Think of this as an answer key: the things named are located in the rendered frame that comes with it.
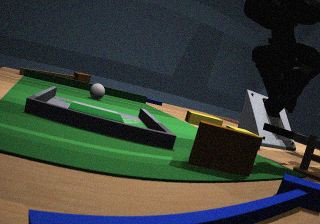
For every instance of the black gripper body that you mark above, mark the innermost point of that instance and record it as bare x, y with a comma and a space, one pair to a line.
277, 51

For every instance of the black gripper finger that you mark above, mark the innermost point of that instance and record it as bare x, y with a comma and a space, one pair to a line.
270, 73
291, 90

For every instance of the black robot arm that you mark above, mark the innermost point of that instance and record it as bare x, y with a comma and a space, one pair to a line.
283, 16

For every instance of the green putting mat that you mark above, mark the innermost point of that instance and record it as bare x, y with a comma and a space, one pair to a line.
35, 138

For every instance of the grey ball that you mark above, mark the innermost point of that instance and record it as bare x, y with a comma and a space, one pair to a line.
97, 91

